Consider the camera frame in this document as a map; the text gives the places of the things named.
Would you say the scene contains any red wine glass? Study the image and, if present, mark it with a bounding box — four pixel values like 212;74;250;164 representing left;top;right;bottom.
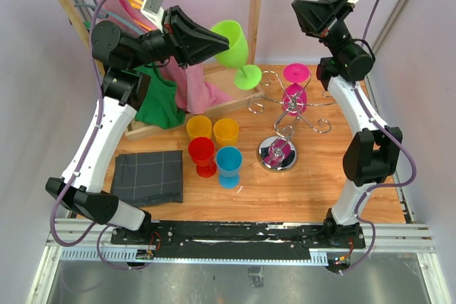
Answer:
188;137;217;178

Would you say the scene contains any dark grey folded cloth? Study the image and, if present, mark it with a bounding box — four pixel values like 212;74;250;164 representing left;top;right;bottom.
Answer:
110;150;183;207

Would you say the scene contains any blue wine glass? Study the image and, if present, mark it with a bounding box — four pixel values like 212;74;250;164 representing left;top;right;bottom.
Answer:
215;146;243;189

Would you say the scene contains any green wine glass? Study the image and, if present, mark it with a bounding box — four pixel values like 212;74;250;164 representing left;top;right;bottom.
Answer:
211;20;262;90

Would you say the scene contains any grey cable duct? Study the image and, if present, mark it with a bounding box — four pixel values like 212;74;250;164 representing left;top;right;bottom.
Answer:
58;248;331;266

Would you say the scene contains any magenta wine glass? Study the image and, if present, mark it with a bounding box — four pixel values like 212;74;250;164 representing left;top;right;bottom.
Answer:
282;63;311;117

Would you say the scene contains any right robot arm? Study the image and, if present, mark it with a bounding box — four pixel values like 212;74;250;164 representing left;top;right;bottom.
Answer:
291;0;403;247

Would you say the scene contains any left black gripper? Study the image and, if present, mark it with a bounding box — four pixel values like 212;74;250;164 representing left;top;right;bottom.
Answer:
128;6;230;69

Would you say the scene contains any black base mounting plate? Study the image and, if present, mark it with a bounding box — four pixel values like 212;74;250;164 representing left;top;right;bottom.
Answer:
111;221;366;256

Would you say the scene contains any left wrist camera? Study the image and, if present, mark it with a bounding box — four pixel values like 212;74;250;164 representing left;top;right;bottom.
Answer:
140;0;165;30

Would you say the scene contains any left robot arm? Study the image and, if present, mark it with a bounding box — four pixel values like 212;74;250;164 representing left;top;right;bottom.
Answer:
45;6;229;244

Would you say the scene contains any green tank top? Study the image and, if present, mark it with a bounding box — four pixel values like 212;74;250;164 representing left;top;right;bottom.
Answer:
90;20;185;130

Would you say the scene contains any yellow wine glass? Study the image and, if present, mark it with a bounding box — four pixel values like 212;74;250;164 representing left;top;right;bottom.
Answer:
213;117;239;147
186;115;212;140

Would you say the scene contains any chrome wine glass rack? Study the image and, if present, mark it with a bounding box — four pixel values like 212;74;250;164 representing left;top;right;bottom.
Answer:
247;70;332;173

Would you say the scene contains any pink t-shirt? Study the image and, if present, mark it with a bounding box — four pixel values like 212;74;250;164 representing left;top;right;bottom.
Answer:
102;0;234;114

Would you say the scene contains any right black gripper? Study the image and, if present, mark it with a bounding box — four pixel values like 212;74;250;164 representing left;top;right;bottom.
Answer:
291;0;354;60

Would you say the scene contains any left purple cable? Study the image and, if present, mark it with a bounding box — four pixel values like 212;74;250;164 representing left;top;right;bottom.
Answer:
48;0;150;271

